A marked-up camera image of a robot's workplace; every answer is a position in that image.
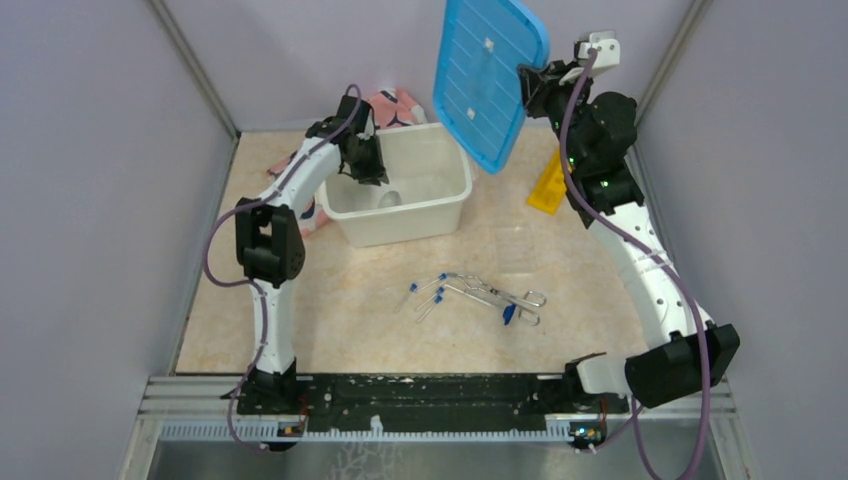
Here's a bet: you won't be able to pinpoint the blue plastic bin lid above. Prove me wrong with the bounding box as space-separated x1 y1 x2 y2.
432 0 550 174

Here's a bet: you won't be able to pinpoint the metal crucible tongs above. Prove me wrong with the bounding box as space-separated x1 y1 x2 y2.
443 272 547 327

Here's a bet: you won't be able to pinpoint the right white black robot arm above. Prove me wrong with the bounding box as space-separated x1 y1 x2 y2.
517 61 740 412

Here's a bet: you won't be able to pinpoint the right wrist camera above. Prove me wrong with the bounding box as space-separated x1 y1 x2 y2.
575 30 621 75

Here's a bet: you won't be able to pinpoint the yellow test tube rack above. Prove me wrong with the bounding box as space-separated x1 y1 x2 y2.
526 151 567 215

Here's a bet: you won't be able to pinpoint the blue clamp piece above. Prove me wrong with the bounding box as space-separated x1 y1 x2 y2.
502 304 517 326

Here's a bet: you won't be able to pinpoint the white plastic storage bin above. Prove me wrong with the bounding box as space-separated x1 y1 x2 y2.
316 123 473 248

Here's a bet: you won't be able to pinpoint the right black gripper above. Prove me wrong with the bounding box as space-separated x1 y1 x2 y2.
517 59 594 171

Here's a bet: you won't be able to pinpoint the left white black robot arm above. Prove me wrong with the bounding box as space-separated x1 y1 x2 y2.
235 94 389 414

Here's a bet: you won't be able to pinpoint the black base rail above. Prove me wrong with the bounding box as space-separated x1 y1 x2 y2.
236 373 629 433

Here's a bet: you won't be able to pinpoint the white round ball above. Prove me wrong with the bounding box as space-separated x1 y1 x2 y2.
377 190 402 209

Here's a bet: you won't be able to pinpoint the pink patterned cloth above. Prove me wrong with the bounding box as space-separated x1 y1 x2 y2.
256 89 426 237

